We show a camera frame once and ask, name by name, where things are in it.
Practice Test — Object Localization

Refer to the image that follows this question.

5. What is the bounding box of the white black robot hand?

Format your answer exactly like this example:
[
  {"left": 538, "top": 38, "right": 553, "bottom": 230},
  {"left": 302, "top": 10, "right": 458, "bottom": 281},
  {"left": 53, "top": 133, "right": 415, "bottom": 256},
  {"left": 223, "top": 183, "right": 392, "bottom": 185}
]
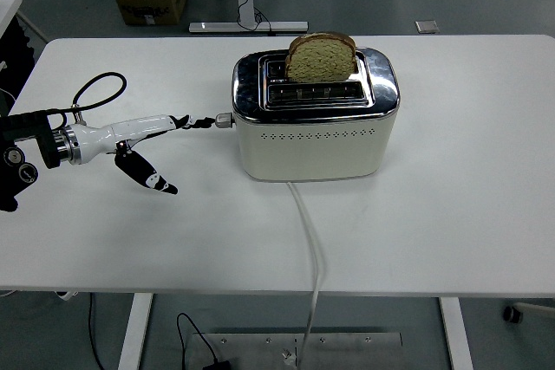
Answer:
[{"left": 69, "top": 114, "right": 217, "bottom": 196}]

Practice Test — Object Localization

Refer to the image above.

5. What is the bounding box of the cream chrome two-slot toaster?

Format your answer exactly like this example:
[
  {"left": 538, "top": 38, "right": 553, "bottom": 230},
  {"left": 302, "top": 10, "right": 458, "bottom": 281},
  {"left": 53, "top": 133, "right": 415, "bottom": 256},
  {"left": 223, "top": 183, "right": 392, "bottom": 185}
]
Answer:
[{"left": 214, "top": 47, "right": 402, "bottom": 182}]

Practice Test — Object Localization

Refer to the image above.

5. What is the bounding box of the brown cardboard box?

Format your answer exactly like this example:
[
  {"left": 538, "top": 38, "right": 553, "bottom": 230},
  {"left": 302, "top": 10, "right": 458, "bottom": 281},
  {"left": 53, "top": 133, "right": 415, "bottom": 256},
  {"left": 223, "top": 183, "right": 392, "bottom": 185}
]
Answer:
[{"left": 115, "top": 0, "right": 189, "bottom": 27}]

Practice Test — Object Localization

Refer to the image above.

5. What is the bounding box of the black ribbed equipment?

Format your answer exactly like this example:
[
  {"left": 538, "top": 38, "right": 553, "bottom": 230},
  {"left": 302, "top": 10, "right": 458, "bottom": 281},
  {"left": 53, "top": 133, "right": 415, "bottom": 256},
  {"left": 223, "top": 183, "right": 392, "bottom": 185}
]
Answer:
[{"left": 0, "top": 16, "right": 36, "bottom": 118}]

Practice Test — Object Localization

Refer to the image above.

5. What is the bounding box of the white side table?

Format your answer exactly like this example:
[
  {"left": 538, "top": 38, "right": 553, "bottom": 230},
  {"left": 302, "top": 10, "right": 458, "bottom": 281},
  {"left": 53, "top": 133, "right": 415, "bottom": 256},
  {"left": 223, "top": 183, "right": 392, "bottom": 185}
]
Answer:
[{"left": 0, "top": 0, "right": 49, "bottom": 44}]

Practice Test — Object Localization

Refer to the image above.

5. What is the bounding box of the brown bread slice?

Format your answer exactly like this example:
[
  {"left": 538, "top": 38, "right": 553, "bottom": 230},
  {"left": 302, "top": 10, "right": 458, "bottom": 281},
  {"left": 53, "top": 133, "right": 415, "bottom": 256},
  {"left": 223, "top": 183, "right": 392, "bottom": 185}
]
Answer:
[{"left": 284, "top": 31, "right": 359, "bottom": 84}]

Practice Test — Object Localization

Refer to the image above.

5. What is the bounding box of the white table leg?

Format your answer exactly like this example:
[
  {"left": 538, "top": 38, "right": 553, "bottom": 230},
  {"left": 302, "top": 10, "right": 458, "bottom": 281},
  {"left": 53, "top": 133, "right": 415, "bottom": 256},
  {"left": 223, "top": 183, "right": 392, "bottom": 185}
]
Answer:
[
  {"left": 117, "top": 293, "right": 153, "bottom": 370},
  {"left": 438, "top": 296, "right": 474, "bottom": 370}
]

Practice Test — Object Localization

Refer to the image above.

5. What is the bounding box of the grey metal plate with screws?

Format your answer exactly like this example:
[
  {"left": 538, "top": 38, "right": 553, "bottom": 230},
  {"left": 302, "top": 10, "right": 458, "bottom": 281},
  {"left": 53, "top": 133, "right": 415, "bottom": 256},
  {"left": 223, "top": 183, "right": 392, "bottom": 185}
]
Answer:
[{"left": 190, "top": 332, "right": 403, "bottom": 370}]

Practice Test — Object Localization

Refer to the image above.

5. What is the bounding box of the chair base with black caster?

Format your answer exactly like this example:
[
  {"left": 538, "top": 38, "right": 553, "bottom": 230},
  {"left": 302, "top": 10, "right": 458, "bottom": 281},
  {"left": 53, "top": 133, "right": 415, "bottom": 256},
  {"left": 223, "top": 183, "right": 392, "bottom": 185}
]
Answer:
[{"left": 502, "top": 300, "right": 555, "bottom": 324}]

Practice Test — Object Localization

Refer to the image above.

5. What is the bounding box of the thin black hanging cable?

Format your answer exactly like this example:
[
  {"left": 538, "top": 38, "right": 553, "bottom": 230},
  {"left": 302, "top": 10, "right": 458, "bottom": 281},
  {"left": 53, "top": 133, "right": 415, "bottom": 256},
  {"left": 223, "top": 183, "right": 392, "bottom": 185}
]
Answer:
[{"left": 88, "top": 293, "right": 106, "bottom": 370}]

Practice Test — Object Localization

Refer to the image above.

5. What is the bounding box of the white toaster power cord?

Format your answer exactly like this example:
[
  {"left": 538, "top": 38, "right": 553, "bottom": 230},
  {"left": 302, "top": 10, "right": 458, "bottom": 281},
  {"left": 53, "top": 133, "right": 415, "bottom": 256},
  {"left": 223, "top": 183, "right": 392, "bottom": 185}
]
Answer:
[{"left": 286, "top": 181, "right": 325, "bottom": 356}]

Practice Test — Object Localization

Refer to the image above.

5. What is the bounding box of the black cable with power adapter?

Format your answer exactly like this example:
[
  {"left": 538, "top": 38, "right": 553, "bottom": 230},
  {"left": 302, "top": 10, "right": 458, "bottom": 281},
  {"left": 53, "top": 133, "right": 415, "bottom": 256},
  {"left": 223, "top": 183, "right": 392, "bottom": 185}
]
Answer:
[{"left": 175, "top": 312, "right": 233, "bottom": 370}]

